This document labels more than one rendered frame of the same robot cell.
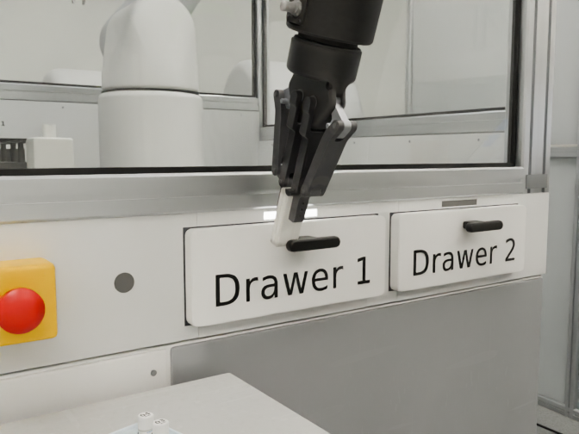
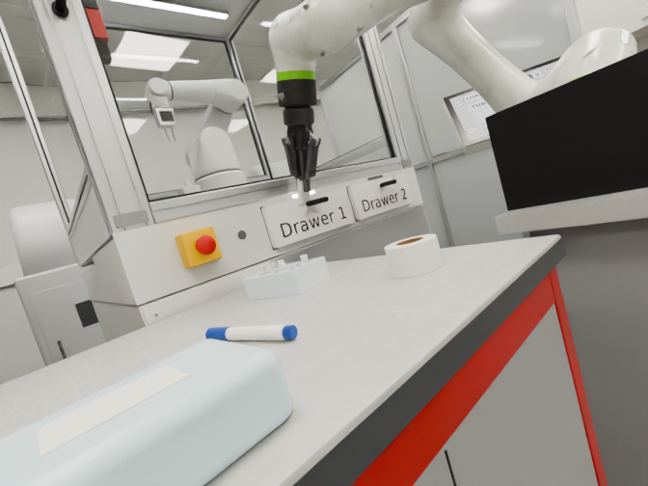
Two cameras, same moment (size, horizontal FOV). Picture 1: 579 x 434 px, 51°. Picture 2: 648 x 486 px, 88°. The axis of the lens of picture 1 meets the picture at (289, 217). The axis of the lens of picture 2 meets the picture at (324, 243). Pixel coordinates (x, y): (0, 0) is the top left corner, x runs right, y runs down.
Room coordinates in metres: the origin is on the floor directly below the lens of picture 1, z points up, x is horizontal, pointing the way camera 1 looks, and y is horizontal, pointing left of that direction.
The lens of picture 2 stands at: (-0.18, 0.07, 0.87)
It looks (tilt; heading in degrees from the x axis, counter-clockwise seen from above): 5 degrees down; 355
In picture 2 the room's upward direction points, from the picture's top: 16 degrees counter-clockwise
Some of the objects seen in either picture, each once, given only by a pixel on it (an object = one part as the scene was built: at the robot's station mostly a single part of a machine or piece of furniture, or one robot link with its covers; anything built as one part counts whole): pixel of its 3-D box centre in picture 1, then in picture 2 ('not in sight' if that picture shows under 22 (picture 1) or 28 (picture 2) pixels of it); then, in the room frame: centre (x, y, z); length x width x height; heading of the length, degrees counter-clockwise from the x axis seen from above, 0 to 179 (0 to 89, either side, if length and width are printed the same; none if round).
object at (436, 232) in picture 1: (463, 244); (382, 195); (0.93, -0.27, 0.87); 0.29 x 0.02 x 0.11; 124
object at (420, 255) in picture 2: not in sight; (413, 255); (0.26, -0.08, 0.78); 0.07 x 0.07 x 0.04
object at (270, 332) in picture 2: not in sight; (247, 333); (0.18, 0.14, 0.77); 0.14 x 0.02 x 0.02; 47
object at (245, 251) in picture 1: (295, 265); (311, 215); (0.75, -0.01, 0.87); 0.29 x 0.02 x 0.11; 124
